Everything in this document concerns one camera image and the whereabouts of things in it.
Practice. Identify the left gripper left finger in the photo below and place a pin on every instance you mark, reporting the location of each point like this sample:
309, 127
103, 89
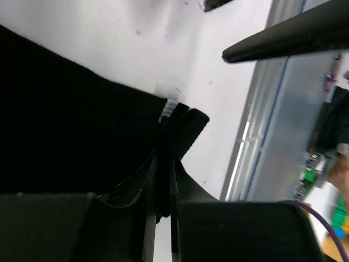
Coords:
82, 227

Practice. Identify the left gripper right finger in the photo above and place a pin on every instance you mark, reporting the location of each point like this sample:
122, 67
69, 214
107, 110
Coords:
205, 229

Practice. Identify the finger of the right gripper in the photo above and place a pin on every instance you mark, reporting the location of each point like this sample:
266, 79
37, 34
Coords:
320, 29

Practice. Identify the black sock white stripes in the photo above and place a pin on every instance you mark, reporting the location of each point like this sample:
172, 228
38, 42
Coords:
66, 129

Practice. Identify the person in dark clothes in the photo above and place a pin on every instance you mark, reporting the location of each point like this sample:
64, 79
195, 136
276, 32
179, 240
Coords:
331, 133

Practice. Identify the aluminium frame rail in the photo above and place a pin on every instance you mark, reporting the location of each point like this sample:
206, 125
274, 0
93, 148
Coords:
284, 99

